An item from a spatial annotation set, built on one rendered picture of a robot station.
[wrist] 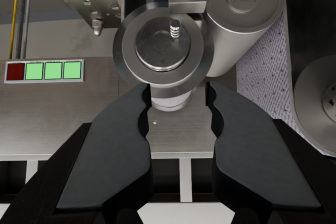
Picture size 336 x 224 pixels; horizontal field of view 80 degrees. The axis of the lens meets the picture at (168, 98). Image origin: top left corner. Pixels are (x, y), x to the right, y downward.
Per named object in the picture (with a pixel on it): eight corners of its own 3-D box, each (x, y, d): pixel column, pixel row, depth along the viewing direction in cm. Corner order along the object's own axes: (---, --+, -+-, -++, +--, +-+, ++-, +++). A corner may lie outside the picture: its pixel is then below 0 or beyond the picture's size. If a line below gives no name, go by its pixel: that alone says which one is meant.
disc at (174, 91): (212, -1, 30) (216, 98, 28) (212, 1, 30) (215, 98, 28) (114, 1, 31) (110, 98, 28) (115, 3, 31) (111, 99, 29)
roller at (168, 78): (202, 5, 29) (204, 84, 27) (189, 62, 54) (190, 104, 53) (122, 7, 29) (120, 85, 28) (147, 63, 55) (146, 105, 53)
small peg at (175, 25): (183, 24, 25) (174, 31, 24) (182, 34, 27) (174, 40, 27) (176, 16, 25) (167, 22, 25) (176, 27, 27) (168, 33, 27)
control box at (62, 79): (83, 58, 63) (82, 80, 62) (84, 59, 64) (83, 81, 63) (5, 61, 64) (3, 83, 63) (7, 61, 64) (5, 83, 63)
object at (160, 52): (124, 33, 28) (171, 6, 28) (127, 40, 30) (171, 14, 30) (152, 79, 27) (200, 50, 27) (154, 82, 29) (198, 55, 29)
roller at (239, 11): (281, -45, 30) (289, 32, 28) (233, 33, 55) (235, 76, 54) (200, -41, 30) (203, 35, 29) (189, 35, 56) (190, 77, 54)
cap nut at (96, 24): (101, 19, 63) (100, 33, 62) (105, 25, 66) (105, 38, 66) (89, 19, 63) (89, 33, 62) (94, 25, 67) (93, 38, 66)
